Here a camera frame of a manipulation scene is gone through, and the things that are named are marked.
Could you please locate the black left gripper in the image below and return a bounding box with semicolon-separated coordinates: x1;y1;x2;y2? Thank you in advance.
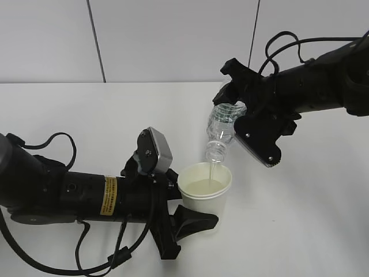
120;155;219;260

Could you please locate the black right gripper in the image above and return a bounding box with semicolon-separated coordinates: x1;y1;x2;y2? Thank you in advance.
212;58;301;136

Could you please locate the white paper cup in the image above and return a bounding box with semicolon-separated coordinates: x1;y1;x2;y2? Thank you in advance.
178;162;232;218

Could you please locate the clear green-label water bottle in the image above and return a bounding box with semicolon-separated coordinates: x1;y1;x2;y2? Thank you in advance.
205;101;247;163

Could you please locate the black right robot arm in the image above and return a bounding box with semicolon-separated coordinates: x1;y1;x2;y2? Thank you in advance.
213;31;368;137

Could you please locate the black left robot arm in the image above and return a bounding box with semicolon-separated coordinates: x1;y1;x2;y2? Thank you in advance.
1;127;219;260

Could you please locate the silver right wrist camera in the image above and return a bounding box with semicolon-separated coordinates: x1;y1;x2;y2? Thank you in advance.
234;115;282;167

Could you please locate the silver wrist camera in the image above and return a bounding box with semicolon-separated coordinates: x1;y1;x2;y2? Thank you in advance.
136;126;173;174
234;115;282;167

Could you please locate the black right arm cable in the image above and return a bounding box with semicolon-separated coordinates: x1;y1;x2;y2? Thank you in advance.
258;31;364;77

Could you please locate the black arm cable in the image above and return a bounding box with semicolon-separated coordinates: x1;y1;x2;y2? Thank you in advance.
0;132;153;275
258;31;364;77

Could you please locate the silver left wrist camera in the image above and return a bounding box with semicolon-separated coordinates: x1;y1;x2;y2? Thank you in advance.
136;126;173;174

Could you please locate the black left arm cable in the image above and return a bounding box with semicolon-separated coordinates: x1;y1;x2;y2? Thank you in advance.
0;132;153;275

